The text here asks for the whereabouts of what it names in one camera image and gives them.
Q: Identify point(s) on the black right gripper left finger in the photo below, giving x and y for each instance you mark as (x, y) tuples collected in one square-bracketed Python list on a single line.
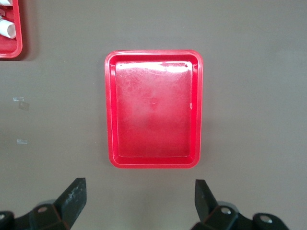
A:
[(69, 203)]

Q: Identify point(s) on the clear tape strip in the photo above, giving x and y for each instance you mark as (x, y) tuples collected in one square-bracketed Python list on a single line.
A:
[(18, 99), (22, 141)]

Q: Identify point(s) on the translucent square tape patch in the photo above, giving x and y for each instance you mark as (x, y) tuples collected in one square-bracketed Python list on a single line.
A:
[(24, 106)]

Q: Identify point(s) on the white-ended metal pipe fitting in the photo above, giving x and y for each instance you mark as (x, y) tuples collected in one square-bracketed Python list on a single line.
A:
[(6, 28), (6, 2)]

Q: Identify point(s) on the red plastic tray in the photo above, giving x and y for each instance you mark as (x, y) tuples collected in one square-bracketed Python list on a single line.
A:
[(153, 119), (9, 51)]

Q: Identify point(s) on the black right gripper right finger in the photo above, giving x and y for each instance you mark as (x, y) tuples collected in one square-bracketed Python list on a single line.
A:
[(206, 206)]

